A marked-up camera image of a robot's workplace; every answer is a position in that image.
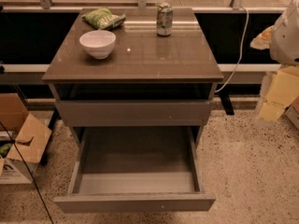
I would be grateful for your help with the green chip bag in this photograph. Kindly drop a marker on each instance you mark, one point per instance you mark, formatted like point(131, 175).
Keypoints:
point(103, 19)

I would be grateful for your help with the brown cardboard box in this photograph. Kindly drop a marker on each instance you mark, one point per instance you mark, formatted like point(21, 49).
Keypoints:
point(23, 141)

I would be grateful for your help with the grey drawer cabinet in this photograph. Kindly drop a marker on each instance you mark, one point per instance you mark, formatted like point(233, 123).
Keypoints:
point(143, 66)

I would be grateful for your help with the open grey middle drawer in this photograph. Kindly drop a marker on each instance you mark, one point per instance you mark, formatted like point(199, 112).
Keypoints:
point(136, 169)

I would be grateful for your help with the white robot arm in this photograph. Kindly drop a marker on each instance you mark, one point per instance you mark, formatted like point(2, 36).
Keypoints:
point(284, 44)

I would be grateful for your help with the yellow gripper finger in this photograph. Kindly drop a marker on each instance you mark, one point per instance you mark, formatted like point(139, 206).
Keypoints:
point(262, 40)
point(278, 91)

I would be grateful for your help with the closed grey top drawer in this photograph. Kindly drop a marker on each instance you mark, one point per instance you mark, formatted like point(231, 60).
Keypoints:
point(140, 113)

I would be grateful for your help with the white ceramic bowl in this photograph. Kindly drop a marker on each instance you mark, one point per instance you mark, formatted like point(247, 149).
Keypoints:
point(98, 43)

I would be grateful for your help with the cardboard box at right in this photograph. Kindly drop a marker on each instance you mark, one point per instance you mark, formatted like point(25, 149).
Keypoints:
point(293, 113)

